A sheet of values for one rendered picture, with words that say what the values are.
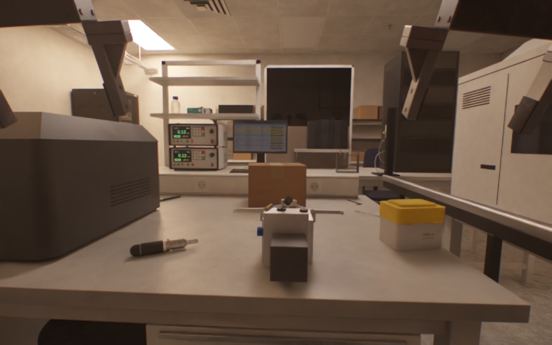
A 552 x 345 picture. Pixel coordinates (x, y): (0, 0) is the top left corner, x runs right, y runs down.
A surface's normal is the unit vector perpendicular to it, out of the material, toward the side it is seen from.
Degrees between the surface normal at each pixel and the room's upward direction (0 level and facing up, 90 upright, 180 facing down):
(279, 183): 90
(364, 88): 90
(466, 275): 0
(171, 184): 90
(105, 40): 114
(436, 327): 90
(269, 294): 0
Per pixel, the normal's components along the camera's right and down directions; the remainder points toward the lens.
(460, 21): -0.16, 0.48
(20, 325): 1.00, 0.01
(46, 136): 0.85, -0.52
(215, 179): -0.04, 0.10
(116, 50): 0.19, 0.49
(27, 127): -0.03, -0.55
